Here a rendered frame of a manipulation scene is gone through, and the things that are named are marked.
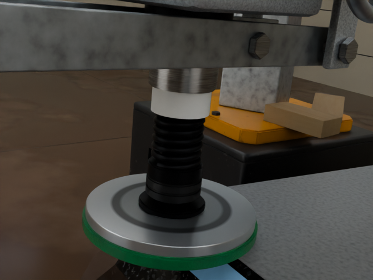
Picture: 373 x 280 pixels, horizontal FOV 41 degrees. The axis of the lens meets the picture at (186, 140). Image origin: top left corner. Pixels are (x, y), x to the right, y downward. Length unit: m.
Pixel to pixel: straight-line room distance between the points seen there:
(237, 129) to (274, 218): 0.65
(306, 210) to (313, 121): 0.62
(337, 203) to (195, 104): 0.39
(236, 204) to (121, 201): 0.15
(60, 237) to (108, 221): 1.80
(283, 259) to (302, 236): 0.08
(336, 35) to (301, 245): 0.28
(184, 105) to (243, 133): 0.84
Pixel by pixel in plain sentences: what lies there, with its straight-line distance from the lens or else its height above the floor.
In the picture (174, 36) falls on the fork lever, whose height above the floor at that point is 1.10.
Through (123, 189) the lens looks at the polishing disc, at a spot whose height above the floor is 0.88.
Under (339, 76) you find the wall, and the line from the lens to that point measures 7.11.
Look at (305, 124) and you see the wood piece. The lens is 1.42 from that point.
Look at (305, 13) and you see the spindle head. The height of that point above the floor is 1.13.
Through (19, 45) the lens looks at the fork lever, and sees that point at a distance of 0.39.
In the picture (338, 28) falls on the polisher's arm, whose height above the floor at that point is 1.11.
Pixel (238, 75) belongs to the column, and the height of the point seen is 0.89.
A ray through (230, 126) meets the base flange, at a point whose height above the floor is 0.77.
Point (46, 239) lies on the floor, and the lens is 2.37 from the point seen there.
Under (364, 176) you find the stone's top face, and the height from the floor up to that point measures 0.82.
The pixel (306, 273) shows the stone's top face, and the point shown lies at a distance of 0.64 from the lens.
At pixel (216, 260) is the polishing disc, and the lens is 0.56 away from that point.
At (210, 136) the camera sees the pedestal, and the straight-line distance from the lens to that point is 1.42.
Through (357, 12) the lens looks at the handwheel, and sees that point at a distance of 0.54.
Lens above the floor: 1.14
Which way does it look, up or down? 17 degrees down
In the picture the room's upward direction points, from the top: 5 degrees clockwise
